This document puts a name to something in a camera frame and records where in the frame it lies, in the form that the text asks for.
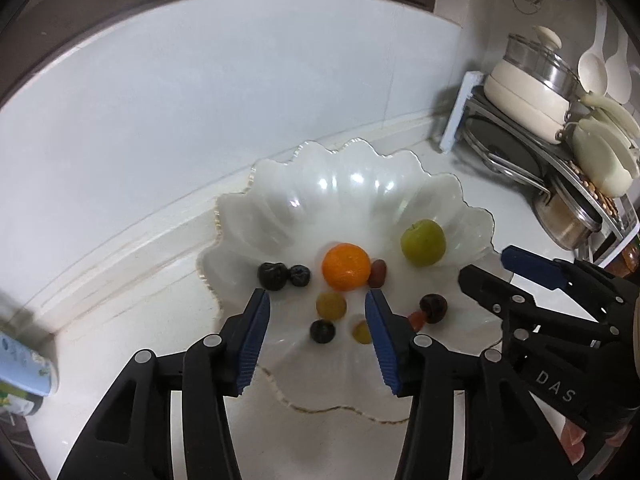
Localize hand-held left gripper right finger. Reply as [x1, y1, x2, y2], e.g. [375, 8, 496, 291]
[364, 289, 561, 480]

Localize glass jar of red sauce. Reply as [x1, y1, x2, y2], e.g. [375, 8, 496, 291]
[617, 242, 640, 278]

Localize dark plum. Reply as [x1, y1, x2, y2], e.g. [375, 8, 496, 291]
[419, 293, 448, 324]
[257, 262, 290, 291]

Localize steel pot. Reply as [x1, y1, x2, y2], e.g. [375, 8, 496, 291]
[532, 180, 603, 251]

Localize green dish soap bottle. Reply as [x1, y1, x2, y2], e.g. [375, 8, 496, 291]
[0, 382, 46, 417]

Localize green apple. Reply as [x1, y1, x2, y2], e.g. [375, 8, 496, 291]
[400, 219, 447, 267]

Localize blue pump bottle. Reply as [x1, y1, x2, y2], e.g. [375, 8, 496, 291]
[0, 330, 60, 397]

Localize person's right hand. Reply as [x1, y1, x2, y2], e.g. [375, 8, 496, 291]
[557, 417, 591, 478]

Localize wooden bead trivet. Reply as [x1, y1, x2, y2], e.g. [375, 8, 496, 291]
[570, 160, 621, 216]

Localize glass pan lid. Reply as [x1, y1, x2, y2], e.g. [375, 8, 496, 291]
[462, 112, 551, 196]

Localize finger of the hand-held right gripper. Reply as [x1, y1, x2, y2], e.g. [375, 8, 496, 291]
[501, 246, 636, 312]
[459, 265, 617, 352]

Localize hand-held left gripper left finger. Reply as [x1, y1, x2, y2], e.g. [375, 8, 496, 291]
[57, 287, 272, 480]

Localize steel steamer with glass lid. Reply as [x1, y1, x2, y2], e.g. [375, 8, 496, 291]
[502, 26, 581, 98]

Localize white scalloped glass bowl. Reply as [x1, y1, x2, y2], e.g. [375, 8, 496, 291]
[196, 140, 516, 423]

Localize orange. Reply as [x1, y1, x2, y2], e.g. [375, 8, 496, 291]
[322, 242, 372, 292]

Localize grey and white shelf rack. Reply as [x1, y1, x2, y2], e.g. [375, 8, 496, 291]
[439, 71, 640, 268]

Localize white rice spoon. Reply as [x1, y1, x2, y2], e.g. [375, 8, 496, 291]
[604, 20, 633, 103]
[577, 0, 610, 97]

